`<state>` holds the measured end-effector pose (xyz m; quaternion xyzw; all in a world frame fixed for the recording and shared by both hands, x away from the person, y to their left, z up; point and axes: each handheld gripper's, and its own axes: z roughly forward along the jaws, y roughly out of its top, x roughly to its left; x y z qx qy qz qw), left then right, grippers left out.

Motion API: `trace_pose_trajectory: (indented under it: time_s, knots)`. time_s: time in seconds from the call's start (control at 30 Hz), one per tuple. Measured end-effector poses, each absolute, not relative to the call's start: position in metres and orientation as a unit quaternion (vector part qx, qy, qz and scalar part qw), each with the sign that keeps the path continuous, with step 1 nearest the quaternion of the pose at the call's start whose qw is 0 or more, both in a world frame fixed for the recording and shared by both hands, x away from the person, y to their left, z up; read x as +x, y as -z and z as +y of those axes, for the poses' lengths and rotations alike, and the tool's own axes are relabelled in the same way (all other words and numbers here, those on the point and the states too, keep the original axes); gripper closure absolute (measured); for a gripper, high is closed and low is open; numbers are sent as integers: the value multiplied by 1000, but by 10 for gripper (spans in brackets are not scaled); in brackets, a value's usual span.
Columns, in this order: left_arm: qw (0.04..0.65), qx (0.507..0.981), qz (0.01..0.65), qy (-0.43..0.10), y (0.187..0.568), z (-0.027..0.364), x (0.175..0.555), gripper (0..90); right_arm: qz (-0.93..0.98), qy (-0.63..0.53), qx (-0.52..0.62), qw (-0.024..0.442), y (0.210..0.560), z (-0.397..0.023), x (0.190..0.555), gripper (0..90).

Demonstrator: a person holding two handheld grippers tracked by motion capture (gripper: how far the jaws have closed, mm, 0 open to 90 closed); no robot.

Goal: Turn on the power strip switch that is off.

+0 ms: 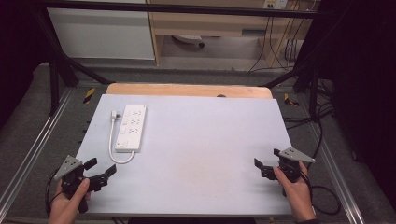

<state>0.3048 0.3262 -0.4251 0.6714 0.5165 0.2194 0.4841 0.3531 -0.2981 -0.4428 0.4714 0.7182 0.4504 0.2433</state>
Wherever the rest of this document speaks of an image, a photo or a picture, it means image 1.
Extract white cabinet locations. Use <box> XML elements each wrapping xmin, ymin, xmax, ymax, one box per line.
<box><xmin>46</xmin><ymin>0</ymin><xmax>156</xmax><ymax>61</ymax></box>

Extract aluminium rail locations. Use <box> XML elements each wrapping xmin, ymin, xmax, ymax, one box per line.
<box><xmin>307</xmin><ymin>123</ymin><xmax>366</xmax><ymax>224</ymax></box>
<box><xmin>0</xmin><ymin>88</ymin><xmax>75</xmax><ymax>213</ymax></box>

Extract hanging black cables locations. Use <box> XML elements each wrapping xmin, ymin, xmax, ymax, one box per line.
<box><xmin>247</xmin><ymin>12</ymin><xmax>310</xmax><ymax>73</ymax></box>

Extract black floor cables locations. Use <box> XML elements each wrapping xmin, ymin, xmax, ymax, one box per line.
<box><xmin>282</xmin><ymin>77</ymin><xmax>337</xmax><ymax>164</ymax></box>

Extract person's left hand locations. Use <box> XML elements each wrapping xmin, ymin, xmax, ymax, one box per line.
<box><xmin>49</xmin><ymin>178</ymin><xmax>92</xmax><ymax>224</ymax></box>

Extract black metal frame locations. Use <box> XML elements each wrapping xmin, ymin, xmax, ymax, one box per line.
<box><xmin>29</xmin><ymin>0</ymin><xmax>335</xmax><ymax>120</ymax></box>

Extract white wall socket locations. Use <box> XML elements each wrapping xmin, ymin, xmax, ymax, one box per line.
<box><xmin>262</xmin><ymin>0</ymin><xmax>290</xmax><ymax>10</ymax></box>

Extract white power strip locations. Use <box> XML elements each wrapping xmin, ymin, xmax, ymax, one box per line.
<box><xmin>114</xmin><ymin>104</ymin><xmax>148</xmax><ymax>154</ymax></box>

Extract office chair base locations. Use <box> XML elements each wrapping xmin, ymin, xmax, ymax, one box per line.
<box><xmin>172</xmin><ymin>34</ymin><xmax>206</xmax><ymax>49</ymax></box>

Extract wooden desk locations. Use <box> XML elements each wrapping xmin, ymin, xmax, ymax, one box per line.
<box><xmin>146</xmin><ymin>0</ymin><xmax>317</xmax><ymax>67</ymax></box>

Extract black curtain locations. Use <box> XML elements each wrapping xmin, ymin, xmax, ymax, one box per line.
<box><xmin>316</xmin><ymin>0</ymin><xmax>396</xmax><ymax>204</ymax></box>
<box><xmin>0</xmin><ymin>0</ymin><xmax>52</xmax><ymax>127</ymax></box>

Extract person's right hand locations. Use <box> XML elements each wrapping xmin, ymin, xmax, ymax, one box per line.
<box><xmin>273</xmin><ymin>165</ymin><xmax>316</xmax><ymax>223</ymax></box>

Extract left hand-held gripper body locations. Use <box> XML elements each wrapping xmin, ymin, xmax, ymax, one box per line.
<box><xmin>54</xmin><ymin>154</ymin><xmax>108</xmax><ymax>215</ymax></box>

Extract wooden board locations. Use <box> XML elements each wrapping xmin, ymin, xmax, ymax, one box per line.
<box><xmin>105</xmin><ymin>82</ymin><xmax>274</xmax><ymax>100</ymax></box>

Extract white power cable with plug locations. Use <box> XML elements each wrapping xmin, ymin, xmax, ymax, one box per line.
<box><xmin>108</xmin><ymin>109</ymin><xmax>136</xmax><ymax>165</ymax></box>

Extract yellow black tape strip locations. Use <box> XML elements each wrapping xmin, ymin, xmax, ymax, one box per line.
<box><xmin>283</xmin><ymin>92</ymin><xmax>301</xmax><ymax>107</ymax></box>
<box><xmin>82</xmin><ymin>87</ymin><xmax>96</xmax><ymax>105</ymax></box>

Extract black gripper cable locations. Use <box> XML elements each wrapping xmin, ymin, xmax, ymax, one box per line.
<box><xmin>298</xmin><ymin>169</ymin><xmax>342</xmax><ymax>217</ymax></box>
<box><xmin>44</xmin><ymin>168</ymin><xmax>64</xmax><ymax>217</ymax></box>

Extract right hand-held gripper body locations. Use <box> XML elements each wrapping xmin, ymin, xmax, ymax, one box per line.
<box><xmin>261</xmin><ymin>147</ymin><xmax>317</xmax><ymax>184</ymax></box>

